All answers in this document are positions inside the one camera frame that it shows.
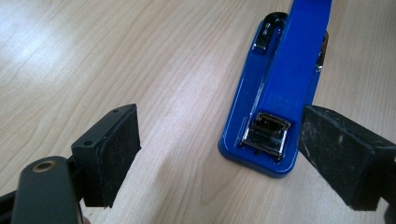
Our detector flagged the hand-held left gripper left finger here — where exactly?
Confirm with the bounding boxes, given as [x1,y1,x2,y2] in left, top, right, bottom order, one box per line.
[71,104,142,209]

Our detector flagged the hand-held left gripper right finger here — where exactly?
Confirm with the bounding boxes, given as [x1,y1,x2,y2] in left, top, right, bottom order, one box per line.
[298,105,396,212]

